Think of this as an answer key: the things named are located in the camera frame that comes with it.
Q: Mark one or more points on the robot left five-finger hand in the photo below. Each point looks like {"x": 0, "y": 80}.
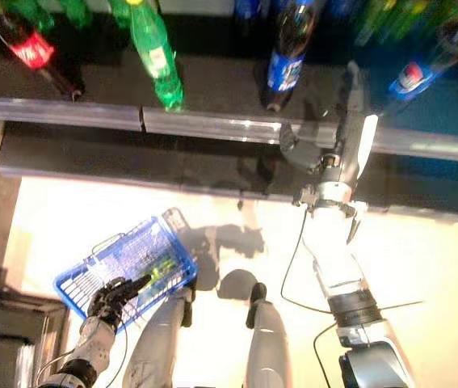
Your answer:
{"x": 109, "y": 301}

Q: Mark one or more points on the green soda bottle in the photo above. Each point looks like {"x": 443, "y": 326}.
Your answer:
{"x": 156, "y": 56}

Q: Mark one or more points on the robot left silver arm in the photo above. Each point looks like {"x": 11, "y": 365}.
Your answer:
{"x": 91, "y": 347}

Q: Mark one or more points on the robot right silver arm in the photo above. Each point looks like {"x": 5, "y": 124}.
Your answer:
{"x": 335, "y": 258}

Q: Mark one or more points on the dark grey box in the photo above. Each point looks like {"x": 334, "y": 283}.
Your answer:
{"x": 6, "y": 331}

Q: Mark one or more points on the cola bottle red label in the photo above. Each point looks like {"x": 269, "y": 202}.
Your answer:
{"x": 30, "y": 50}

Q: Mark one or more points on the dark cola bottle blue label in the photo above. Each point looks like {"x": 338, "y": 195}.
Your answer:
{"x": 418, "y": 74}
{"x": 287, "y": 64}

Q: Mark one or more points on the green drink item in basket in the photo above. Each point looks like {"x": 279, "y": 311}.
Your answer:
{"x": 162, "y": 271}

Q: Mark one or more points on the lower shelf edge rail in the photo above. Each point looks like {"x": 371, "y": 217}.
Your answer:
{"x": 131, "y": 178}

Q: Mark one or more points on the robot right five-finger hand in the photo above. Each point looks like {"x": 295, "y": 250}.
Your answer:
{"x": 350, "y": 157}

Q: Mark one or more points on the clear shelf price rail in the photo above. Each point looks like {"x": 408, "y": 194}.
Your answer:
{"x": 91, "y": 113}

